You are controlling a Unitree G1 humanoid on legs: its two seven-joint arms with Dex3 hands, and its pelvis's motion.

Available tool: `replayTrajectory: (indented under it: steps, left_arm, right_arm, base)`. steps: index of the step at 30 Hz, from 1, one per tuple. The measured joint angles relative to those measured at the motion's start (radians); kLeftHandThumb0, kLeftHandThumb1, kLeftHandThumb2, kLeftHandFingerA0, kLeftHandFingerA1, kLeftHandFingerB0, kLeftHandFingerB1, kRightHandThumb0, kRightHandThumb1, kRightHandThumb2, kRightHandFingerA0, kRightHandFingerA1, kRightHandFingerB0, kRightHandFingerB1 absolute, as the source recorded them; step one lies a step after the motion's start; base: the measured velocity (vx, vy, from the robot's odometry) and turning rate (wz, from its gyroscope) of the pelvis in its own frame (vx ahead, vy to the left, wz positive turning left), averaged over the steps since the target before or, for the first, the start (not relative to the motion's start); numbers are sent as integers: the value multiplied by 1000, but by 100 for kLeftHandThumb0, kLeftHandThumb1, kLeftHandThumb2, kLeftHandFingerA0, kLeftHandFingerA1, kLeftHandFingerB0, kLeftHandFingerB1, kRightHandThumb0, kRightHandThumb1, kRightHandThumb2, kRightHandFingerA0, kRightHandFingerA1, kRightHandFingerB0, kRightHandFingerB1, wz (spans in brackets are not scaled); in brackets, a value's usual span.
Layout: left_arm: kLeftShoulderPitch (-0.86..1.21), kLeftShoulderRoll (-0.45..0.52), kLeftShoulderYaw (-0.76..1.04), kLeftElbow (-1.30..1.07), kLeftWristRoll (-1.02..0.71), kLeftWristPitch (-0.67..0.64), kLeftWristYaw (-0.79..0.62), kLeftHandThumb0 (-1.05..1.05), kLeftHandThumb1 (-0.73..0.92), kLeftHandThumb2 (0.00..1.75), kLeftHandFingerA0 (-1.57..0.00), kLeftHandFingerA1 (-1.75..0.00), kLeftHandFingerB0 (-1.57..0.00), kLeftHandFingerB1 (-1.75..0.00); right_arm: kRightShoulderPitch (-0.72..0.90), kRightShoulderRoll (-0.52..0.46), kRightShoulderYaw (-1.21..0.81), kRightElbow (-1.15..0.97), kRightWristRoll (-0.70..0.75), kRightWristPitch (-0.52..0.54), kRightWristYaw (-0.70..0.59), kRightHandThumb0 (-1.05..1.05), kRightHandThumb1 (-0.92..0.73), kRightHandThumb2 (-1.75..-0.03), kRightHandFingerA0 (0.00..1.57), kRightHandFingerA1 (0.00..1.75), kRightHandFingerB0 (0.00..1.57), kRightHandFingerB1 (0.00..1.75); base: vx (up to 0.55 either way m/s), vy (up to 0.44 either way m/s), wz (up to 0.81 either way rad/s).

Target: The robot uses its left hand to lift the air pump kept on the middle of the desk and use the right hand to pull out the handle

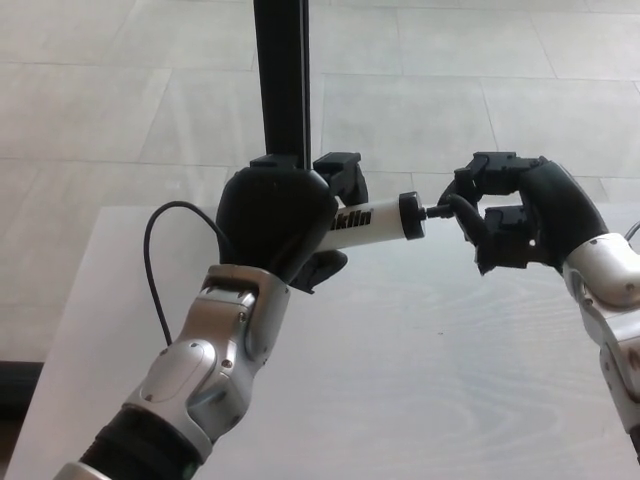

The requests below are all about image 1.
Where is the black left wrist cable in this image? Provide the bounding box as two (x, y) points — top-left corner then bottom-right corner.
(143, 200), (233, 347)

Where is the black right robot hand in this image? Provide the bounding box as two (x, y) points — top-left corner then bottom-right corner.
(437, 151), (610, 277)

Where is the black vertical window frame post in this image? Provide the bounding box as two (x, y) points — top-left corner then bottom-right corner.
(252, 0), (316, 174)

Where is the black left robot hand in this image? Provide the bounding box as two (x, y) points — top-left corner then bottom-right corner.
(214, 151), (372, 296)

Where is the white air pump black handle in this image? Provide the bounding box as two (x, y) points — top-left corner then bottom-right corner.
(317, 191), (462, 253)

